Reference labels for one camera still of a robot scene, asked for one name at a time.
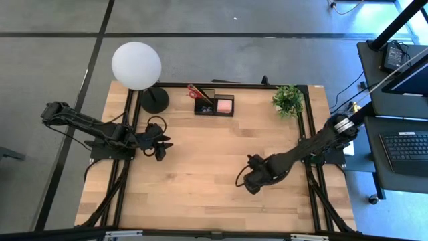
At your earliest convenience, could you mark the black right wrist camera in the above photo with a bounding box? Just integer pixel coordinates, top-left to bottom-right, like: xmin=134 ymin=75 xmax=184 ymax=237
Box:
xmin=246 ymin=153 xmax=266 ymax=168

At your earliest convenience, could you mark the black crossbar with brackets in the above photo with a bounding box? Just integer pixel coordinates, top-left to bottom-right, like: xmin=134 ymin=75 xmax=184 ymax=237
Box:
xmin=0 ymin=226 xmax=428 ymax=241

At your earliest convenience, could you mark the black desk with keyboard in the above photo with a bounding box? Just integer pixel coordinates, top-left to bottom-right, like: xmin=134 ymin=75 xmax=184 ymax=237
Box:
xmin=363 ymin=115 xmax=428 ymax=195

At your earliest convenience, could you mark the black desk monitor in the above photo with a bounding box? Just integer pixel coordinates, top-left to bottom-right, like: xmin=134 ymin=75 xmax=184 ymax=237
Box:
xmin=381 ymin=52 xmax=428 ymax=98

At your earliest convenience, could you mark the green plant in white pot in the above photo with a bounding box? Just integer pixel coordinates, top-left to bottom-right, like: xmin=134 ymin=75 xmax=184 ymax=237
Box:
xmin=271 ymin=84 xmax=304 ymax=118

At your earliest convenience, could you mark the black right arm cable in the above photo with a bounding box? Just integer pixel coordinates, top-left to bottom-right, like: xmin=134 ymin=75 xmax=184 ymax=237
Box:
xmin=235 ymin=164 xmax=251 ymax=188

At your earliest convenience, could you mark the white globe table lamp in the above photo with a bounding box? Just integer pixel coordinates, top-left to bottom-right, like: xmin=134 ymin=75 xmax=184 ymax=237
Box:
xmin=111 ymin=41 xmax=170 ymax=114

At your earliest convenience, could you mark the black mesh desk organizer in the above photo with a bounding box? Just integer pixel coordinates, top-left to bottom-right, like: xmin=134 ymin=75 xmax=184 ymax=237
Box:
xmin=194 ymin=88 xmax=235 ymax=117

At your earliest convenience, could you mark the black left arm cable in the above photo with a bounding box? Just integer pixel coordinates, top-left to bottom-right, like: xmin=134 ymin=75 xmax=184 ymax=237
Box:
xmin=142 ymin=115 xmax=168 ymax=157

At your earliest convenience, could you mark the plug with yellow cable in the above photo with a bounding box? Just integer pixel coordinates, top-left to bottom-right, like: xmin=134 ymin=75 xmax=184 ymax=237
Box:
xmin=328 ymin=0 xmax=365 ymax=16

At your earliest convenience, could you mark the pink sticky note pad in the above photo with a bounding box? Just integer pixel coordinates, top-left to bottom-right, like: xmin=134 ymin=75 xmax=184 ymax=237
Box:
xmin=217 ymin=99 xmax=233 ymax=114

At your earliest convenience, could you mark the black desk with monitor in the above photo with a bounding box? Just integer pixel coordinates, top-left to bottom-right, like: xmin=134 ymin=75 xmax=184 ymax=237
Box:
xmin=356 ymin=39 xmax=428 ymax=118

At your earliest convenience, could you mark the black aluminium table frame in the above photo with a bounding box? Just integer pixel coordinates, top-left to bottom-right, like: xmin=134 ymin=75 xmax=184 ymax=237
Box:
xmin=75 ymin=75 xmax=358 ymax=235

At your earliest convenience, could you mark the grey chair leg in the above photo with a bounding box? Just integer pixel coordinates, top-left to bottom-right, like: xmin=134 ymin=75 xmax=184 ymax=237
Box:
xmin=0 ymin=145 xmax=26 ymax=162

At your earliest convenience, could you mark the black power box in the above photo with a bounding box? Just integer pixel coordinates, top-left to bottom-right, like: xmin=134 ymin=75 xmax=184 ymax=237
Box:
xmin=380 ymin=42 xmax=406 ymax=73

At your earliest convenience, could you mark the black keyboard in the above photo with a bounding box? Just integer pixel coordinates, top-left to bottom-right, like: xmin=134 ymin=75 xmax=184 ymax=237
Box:
xmin=379 ymin=131 xmax=428 ymax=177

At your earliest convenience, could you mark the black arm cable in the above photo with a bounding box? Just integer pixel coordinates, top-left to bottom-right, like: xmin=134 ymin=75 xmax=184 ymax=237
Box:
xmin=142 ymin=115 xmax=168 ymax=157
xmin=235 ymin=164 xmax=251 ymax=188

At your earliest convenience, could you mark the black diagonal pole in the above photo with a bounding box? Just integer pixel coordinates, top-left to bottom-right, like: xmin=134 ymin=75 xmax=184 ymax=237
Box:
xmin=369 ymin=0 xmax=428 ymax=52

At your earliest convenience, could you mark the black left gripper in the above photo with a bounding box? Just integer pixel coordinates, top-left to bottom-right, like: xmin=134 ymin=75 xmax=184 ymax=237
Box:
xmin=133 ymin=123 xmax=175 ymax=157

